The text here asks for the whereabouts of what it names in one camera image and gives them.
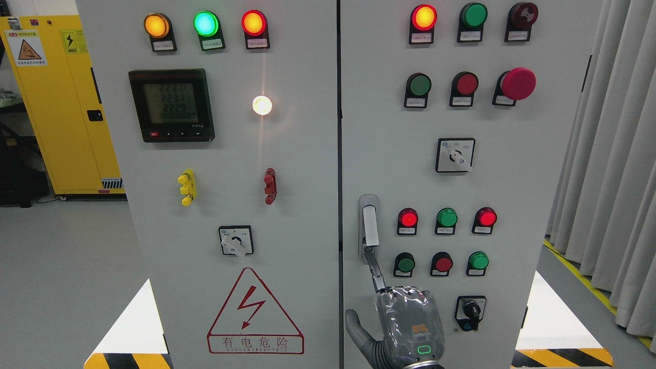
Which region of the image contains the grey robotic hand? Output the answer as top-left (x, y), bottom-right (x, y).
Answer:
top-left (345, 246), bottom-right (445, 368)

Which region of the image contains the silver door handle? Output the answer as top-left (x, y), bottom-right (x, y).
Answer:
top-left (358, 195), bottom-right (380, 263)

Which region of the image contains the grey right cabinet door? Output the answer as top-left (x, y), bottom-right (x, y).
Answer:
top-left (340, 1), bottom-right (603, 368)

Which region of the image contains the grey cabinet door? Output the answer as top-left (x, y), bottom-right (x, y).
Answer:
top-left (340, 1), bottom-right (603, 368)
top-left (76, 1), bottom-right (342, 368)

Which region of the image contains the grey left cabinet door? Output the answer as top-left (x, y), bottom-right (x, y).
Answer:
top-left (76, 1), bottom-right (342, 368)

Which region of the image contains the red-orange indicator light left door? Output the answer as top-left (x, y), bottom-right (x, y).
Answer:
top-left (241, 9), bottom-right (271, 50)

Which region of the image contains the green push button lower left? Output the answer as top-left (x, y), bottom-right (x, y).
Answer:
top-left (393, 252), bottom-right (416, 278)

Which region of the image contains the green push button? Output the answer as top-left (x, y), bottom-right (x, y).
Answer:
top-left (466, 251), bottom-right (490, 277)
top-left (393, 252), bottom-right (416, 278)
top-left (403, 72), bottom-right (433, 108)

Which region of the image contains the red push button lower middle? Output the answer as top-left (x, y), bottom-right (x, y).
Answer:
top-left (429, 252), bottom-right (453, 277)

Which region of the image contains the red push button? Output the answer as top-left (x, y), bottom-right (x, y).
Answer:
top-left (429, 252), bottom-right (453, 277)
top-left (449, 71), bottom-right (479, 108)

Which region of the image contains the green push button lower right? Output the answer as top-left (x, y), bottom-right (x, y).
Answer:
top-left (466, 251), bottom-right (490, 277)

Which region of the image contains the red lit indicator lower left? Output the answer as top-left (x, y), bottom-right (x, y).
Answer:
top-left (396, 208), bottom-right (419, 236)

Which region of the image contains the red lit indicator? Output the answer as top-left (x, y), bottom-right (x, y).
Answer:
top-left (471, 207), bottom-right (498, 234)
top-left (408, 4), bottom-right (438, 45)
top-left (396, 208), bottom-right (419, 236)

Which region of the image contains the green indicator lower middle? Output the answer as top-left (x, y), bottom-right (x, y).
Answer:
top-left (434, 208), bottom-right (459, 236)

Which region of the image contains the red lit indicator lower right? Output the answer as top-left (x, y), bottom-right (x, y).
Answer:
top-left (471, 207), bottom-right (498, 234)

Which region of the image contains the red high voltage warning sticker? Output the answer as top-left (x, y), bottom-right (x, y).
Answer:
top-left (207, 267), bottom-right (305, 355)

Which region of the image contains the red terminal connector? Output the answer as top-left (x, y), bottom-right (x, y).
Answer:
top-left (264, 168), bottom-right (277, 205)

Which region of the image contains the grey curtain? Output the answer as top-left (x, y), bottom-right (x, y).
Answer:
top-left (547, 1), bottom-right (655, 338)

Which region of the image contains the green push button upper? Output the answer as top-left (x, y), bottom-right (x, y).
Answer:
top-left (403, 72), bottom-right (433, 108)

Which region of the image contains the red push button upper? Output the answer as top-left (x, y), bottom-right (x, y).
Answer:
top-left (449, 71), bottom-right (479, 108)

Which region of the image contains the red emergency stop button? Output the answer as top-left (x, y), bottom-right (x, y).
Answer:
top-left (492, 67), bottom-right (537, 107)

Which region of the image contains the yellow terminal connector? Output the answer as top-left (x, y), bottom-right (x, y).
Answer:
top-left (177, 169), bottom-right (197, 207)

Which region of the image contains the white lit indicator light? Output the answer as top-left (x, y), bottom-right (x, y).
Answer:
top-left (252, 94), bottom-right (273, 116)

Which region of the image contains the red lit indicator top right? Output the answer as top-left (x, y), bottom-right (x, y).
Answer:
top-left (408, 4), bottom-right (438, 45)

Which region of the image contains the green indicator top right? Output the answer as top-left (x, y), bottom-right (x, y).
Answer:
top-left (457, 2), bottom-right (488, 43)

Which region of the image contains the black digital power meter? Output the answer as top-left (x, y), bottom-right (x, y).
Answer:
top-left (129, 68), bottom-right (215, 142)

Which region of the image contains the dark red buzzer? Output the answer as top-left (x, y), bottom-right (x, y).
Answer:
top-left (504, 2), bottom-right (539, 43)

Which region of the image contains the green lit indicator light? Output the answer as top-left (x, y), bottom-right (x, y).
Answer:
top-left (194, 10), bottom-right (226, 51)

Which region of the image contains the orange indicator light top left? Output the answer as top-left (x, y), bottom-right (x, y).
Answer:
top-left (143, 13), bottom-right (177, 52)

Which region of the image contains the yellow safety cabinet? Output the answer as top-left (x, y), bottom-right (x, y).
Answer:
top-left (2, 15), bottom-right (125, 195)

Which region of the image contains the black key selector switch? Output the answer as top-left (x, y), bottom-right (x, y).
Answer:
top-left (454, 296), bottom-right (487, 332)

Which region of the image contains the right door upper rotary switch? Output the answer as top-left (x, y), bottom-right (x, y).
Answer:
top-left (435, 138), bottom-right (476, 173)

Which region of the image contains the door rotary switch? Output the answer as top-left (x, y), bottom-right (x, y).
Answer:
top-left (435, 138), bottom-right (476, 173)
top-left (218, 225), bottom-right (255, 257)

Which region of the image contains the left door rotary switch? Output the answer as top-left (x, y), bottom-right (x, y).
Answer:
top-left (218, 225), bottom-right (255, 257)

